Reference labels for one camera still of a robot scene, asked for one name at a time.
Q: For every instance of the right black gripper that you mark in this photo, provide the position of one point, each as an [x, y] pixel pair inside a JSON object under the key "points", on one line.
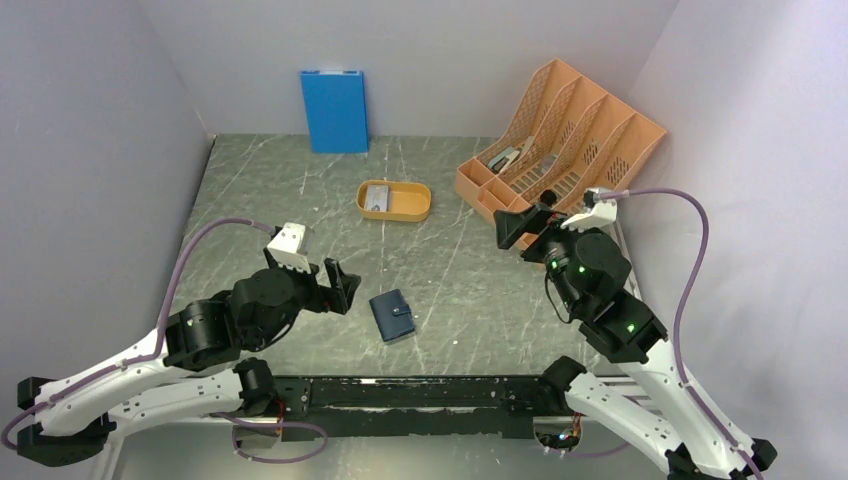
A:
{"points": [[510, 225]]}

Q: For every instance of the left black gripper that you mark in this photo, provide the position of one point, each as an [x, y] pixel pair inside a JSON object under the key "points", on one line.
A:
{"points": [[340, 296]]}

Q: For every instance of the navy blue card holder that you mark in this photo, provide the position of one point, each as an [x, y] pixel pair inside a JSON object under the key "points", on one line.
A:
{"points": [[392, 315]]}

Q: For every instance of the orange oval tray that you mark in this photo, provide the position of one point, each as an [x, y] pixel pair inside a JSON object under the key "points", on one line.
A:
{"points": [[409, 202]]}

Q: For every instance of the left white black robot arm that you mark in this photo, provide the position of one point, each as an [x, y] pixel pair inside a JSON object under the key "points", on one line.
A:
{"points": [[199, 361]]}

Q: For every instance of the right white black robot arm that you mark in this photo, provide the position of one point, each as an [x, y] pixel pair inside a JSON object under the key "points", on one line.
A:
{"points": [[685, 434]]}

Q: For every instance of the silver VIP card stack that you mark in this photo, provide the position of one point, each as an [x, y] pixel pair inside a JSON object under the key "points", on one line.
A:
{"points": [[377, 198]]}

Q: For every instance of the grey item in organizer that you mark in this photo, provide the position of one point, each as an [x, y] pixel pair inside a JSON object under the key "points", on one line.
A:
{"points": [[546, 163]]}

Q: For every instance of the grey stapler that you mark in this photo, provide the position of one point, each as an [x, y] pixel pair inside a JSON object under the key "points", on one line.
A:
{"points": [[503, 159]]}

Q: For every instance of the orange desk file organizer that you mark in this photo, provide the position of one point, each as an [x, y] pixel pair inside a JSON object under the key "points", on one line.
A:
{"points": [[599, 140]]}

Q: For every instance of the blue folder box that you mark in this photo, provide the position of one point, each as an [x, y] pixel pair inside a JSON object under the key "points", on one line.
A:
{"points": [[336, 113]]}

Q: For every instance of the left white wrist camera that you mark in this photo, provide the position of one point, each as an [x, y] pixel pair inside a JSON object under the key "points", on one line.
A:
{"points": [[290, 245]]}

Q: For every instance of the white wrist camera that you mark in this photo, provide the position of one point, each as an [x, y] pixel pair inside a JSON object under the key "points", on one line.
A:
{"points": [[597, 212], [290, 245]]}

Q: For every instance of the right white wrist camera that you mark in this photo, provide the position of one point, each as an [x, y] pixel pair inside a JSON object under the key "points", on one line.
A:
{"points": [[597, 212]]}

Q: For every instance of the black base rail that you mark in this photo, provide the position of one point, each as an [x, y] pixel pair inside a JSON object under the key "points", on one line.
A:
{"points": [[510, 406]]}

